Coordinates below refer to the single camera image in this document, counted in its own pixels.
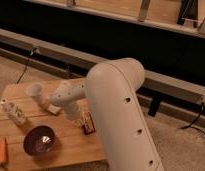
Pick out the black and red eraser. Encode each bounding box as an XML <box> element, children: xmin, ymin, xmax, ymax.
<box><xmin>83</xmin><ymin>112</ymin><xmax>95</xmax><ymax>135</ymax></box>

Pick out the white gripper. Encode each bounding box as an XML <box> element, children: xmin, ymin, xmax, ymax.
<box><xmin>63</xmin><ymin>102</ymin><xmax>85</xmax><ymax>127</ymax></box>

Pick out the white patterned bottle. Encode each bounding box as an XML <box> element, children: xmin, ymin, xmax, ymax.
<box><xmin>0</xmin><ymin>99</ymin><xmax>27</xmax><ymax>126</ymax></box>

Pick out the beige sponge block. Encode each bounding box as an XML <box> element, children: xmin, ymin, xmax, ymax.
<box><xmin>47</xmin><ymin>104</ymin><xmax>61</xmax><ymax>115</ymax></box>

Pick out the black cable at right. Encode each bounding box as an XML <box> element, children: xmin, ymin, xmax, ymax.
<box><xmin>180</xmin><ymin>101</ymin><xmax>205</xmax><ymax>140</ymax></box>

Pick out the black cable on floor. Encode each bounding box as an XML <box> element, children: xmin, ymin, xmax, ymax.
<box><xmin>16</xmin><ymin>47</ymin><xmax>41</xmax><ymax>85</ymax></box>

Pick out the purple bowl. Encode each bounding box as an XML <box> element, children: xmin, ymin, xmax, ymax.
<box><xmin>23</xmin><ymin>125</ymin><xmax>55</xmax><ymax>156</ymax></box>

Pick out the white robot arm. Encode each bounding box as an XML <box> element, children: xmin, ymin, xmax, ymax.
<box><xmin>50</xmin><ymin>58</ymin><xmax>164</xmax><ymax>171</ymax></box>

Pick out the orange carrot toy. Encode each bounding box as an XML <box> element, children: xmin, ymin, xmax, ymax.
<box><xmin>0</xmin><ymin>138</ymin><xmax>8</xmax><ymax>165</ymax></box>

